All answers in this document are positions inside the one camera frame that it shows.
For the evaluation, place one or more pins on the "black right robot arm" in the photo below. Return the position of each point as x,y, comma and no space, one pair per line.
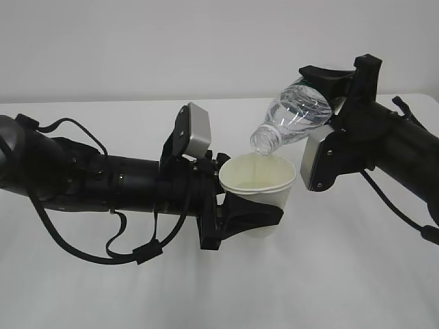
417,150

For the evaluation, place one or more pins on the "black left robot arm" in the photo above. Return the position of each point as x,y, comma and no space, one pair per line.
64,175

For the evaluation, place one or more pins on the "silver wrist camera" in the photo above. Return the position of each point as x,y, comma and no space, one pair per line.
313,148
200,131

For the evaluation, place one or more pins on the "clear green-label water bottle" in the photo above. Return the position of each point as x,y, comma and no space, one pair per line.
291,116

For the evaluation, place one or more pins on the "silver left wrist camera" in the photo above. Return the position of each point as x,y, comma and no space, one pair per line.
200,131

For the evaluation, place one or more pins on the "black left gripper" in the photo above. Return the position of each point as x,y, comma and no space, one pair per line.
189,188

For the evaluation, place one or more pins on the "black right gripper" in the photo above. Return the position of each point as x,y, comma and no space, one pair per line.
363,131

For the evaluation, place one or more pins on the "white paper cup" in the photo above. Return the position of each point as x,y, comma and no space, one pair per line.
263,179

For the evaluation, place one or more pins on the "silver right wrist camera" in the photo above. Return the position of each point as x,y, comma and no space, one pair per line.
313,148

